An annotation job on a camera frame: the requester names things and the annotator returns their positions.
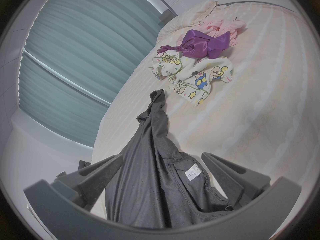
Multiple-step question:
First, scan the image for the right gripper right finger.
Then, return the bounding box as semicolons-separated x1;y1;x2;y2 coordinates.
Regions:
201;152;271;206

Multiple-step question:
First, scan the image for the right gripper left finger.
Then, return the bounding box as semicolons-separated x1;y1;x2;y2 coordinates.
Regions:
51;154;124;206

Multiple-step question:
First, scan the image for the black T-shirt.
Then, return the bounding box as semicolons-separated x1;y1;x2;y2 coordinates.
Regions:
104;89;234;229

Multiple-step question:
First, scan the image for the bed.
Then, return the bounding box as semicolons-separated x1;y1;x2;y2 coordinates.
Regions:
90;0;320;221

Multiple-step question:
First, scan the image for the blue-green curtain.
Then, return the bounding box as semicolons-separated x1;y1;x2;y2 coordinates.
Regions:
21;0;167;105
17;51;111;148

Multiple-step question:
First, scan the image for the white printed garment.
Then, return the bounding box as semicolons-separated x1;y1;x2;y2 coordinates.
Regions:
148;53;234;106

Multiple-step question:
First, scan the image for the purple satin garment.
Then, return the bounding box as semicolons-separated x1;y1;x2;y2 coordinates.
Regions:
159;29;230;59

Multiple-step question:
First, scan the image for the pink garment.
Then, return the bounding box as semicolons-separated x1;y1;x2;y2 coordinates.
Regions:
176;19;248;47

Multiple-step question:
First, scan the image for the cream pillow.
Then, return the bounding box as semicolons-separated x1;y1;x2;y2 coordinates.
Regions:
156;0;218;43

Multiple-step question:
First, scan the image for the grey bedside table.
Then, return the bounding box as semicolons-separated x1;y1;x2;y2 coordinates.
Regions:
159;9;178;26

